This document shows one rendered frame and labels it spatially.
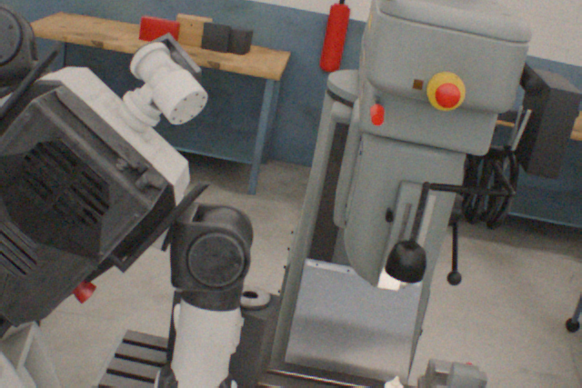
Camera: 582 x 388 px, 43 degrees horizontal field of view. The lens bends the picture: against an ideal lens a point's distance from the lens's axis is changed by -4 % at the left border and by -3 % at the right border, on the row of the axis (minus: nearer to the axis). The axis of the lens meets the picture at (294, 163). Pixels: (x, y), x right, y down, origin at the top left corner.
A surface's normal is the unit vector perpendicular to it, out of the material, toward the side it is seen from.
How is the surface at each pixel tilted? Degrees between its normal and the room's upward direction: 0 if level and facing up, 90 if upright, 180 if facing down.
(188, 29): 90
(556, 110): 90
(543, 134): 90
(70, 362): 0
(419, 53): 90
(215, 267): 79
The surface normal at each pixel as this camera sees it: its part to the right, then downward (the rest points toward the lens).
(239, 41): -0.24, 0.30
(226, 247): 0.03, 0.16
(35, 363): 0.11, 0.36
